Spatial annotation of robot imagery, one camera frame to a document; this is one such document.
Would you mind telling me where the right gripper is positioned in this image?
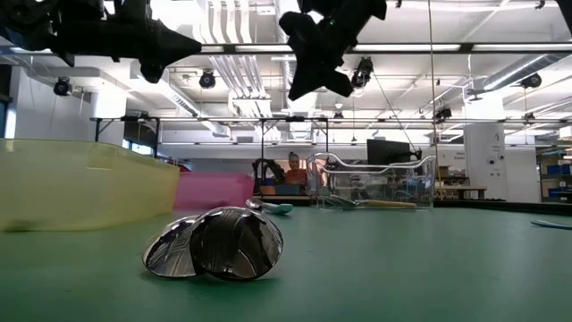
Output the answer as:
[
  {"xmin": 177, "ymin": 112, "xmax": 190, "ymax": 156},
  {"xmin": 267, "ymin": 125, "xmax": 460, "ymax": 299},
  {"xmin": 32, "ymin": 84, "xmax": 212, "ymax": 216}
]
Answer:
[{"xmin": 278, "ymin": 0, "xmax": 388, "ymax": 102}]

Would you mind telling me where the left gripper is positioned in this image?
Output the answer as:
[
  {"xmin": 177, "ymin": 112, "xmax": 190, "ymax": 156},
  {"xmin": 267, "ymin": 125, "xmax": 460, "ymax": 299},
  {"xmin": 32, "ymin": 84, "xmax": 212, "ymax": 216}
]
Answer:
[{"xmin": 53, "ymin": 0, "xmax": 204, "ymax": 85}]

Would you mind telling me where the teal-handled metal spoon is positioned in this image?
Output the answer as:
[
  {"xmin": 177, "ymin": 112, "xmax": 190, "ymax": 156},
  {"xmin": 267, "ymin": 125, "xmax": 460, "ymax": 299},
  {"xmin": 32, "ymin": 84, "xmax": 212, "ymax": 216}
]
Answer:
[{"xmin": 245, "ymin": 198, "xmax": 295, "ymax": 216}]

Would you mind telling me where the blue-handled dark spoon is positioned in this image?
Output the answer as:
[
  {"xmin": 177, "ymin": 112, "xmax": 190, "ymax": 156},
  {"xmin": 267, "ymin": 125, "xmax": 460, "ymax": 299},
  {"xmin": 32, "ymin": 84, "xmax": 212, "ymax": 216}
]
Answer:
[
  {"xmin": 530, "ymin": 218, "xmax": 572, "ymax": 231},
  {"xmin": 189, "ymin": 206, "xmax": 285, "ymax": 282}
]

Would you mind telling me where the black ceiling spotlight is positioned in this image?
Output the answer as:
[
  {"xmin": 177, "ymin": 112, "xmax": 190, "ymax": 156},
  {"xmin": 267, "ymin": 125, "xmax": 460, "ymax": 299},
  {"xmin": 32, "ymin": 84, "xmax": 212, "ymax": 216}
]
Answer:
[
  {"xmin": 433, "ymin": 105, "xmax": 454, "ymax": 123},
  {"xmin": 350, "ymin": 55, "xmax": 375, "ymax": 90},
  {"xmin": 520, "ymin": 72, "xmax": 543, "ymax": 89},
  {"xmin": 198, "ymin": 69, "xmax": 217, "ymax": 90},
  {"xmin": 52, "ymin": 76, "xmax": 74, "ymax": 97}
]

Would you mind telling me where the black monitor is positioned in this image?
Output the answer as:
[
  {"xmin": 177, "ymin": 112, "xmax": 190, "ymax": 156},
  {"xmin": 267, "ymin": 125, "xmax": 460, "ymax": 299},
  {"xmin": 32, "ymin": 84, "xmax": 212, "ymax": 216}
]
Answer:
[{"xmin": 366, "ymin": 138, "xmax": 424, "ymax": 167}]

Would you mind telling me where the person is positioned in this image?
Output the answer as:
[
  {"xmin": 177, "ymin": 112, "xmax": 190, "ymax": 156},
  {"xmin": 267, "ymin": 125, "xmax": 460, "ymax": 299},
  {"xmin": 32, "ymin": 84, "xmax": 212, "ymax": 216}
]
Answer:
[{"xmin": 284, "ymin": 151, "xmax": 310, "ymax": 186}]

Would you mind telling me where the clear plastic bin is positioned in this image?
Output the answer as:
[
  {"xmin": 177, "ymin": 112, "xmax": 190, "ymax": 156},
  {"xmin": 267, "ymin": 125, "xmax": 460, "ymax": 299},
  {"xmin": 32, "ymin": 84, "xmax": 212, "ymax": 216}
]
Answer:
[{"xmin": 306, "ymin": 151, "xmax": 438, "ymax": 211}]

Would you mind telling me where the pink plastic bin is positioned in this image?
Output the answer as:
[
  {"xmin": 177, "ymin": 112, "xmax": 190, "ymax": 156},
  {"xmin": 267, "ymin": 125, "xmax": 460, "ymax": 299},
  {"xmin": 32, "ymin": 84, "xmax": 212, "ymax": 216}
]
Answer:
[{"xmin": 172, "ymin": 172, "xmax": 256, "ymax": 211}]

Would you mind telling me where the yellow translucent plastic bin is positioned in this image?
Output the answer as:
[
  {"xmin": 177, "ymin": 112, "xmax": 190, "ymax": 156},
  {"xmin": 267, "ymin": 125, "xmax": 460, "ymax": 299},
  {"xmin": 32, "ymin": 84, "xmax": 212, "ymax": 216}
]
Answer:
[{"xmin": 0, "ymin": 138, "xmax": 181, "ymax": 233}]

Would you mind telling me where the background work table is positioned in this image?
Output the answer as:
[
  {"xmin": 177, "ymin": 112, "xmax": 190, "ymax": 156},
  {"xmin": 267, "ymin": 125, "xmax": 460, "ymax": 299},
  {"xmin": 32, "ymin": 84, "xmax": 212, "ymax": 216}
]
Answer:
[{"xmin": 436, "ymin": 183, "xmax": 489, "ymax": 201}]

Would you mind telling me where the green table mat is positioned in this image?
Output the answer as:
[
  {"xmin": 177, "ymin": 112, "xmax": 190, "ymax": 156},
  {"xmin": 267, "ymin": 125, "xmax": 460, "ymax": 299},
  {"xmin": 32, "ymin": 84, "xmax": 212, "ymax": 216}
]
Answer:
[{"xmin": 0, "ymin": 199, "xmax": 572, "ymax": 322}]

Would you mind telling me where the shelf with blue bins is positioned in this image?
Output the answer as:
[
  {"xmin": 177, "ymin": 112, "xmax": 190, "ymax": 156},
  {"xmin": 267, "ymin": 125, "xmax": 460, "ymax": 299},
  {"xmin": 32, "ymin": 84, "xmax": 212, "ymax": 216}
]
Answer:
[{"xmin": 534, "ymin": 146, "xmax": 572, "ymax": 203}]

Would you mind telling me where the black overhead frame bar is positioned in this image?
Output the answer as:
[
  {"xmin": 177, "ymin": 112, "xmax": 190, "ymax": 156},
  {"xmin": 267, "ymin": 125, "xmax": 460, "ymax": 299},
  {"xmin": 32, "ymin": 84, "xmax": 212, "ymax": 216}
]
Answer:
[{"xmin": 0, "ymin": 42, "xmax": 572, "ymax": 57}]

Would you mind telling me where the black background rig frame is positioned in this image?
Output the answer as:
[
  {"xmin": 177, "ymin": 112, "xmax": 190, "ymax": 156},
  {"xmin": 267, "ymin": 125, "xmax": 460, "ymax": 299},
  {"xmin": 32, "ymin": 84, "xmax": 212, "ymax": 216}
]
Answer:
[{"xmin": 90, "ymin": 114, "xmax": 572, "ymax": 157}]

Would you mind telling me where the silver ventilation duct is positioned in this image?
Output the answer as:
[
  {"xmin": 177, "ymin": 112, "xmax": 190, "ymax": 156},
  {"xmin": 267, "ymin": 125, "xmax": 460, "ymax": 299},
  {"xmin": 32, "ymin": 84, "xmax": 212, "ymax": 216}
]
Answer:
[{"xmin": 481, "ymin": 55, "xmax": 553, "ymax": 92}]

